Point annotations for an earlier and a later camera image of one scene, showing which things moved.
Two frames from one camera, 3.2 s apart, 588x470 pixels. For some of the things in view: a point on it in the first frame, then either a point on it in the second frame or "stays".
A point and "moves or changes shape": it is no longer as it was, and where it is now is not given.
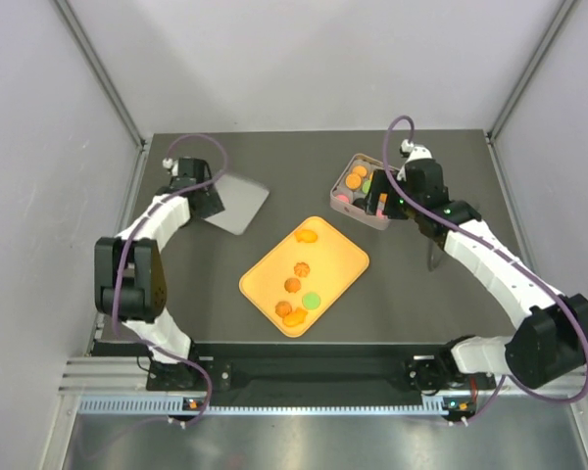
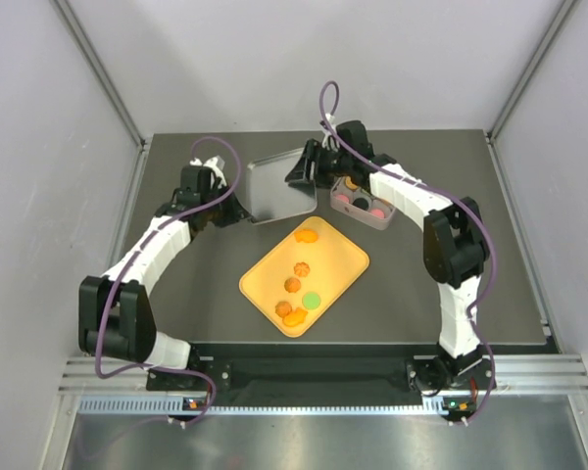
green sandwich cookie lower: (311, 301) stays
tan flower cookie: (302, 269) stays
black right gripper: (380, 184) → (314, 153)
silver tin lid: (242, 200) moves or changes shape
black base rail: (316, 368) stays
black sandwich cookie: (359, 203) stays
